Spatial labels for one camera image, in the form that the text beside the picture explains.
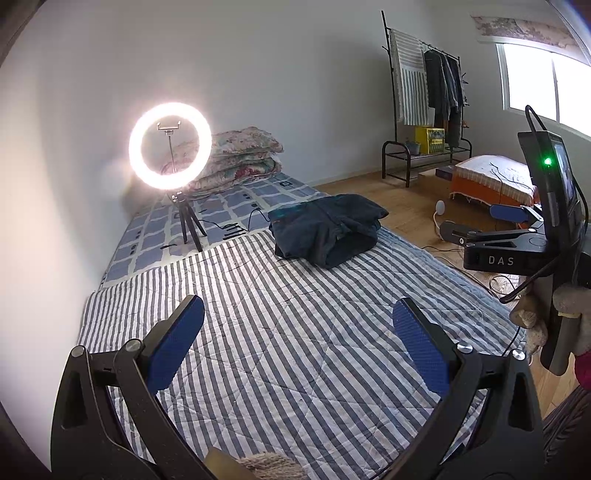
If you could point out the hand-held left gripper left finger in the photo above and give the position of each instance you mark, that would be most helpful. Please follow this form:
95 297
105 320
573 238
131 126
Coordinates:
173 341

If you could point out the person's dark striped clothing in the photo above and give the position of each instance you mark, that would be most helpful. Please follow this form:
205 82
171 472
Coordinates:
568 429

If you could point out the hanging dark clothes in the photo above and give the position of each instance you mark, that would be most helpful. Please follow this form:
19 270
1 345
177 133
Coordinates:
438 87

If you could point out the black small tripod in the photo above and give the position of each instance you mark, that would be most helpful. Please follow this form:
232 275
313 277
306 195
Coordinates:
184 221

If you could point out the teal checked fleece garment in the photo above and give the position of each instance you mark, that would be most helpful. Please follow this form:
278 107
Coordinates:
323 230

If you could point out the striped hanging towel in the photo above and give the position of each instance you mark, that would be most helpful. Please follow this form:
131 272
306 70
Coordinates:
411 83

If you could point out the floral folded quilt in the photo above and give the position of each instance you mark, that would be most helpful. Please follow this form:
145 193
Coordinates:
249 157

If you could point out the cardboard box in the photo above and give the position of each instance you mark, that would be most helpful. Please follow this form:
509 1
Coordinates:
434 187

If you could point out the black clothes rack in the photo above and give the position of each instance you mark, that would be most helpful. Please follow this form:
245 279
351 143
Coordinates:
408 166

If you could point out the grey white striped blanket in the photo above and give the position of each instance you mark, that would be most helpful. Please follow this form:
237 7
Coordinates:
300 323

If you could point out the person's right hand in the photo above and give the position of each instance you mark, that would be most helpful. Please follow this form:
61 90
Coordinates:
531 318

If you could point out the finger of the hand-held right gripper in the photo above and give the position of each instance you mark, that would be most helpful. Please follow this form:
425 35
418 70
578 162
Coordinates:
508 212
455 230

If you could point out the small grey pot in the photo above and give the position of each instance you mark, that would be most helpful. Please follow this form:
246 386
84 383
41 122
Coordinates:
413 147

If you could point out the window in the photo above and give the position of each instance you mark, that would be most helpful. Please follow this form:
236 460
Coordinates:
526 78

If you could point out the yellow box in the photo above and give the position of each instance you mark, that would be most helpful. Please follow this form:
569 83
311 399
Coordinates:
429 138

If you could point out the white round charger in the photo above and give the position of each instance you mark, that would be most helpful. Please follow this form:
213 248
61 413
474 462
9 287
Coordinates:
440 205

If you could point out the beige knitted cloth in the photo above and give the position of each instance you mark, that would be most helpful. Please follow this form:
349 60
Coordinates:
272 466

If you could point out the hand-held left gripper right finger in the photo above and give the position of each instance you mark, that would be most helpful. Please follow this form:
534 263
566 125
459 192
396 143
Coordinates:
422 346

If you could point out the dark blue box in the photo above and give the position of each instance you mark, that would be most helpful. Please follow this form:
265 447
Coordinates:
445 173

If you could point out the blue patterned bed sheet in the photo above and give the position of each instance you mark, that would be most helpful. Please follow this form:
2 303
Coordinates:
147 240

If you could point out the floral window valance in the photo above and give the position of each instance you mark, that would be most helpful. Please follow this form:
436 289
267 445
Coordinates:
521 30

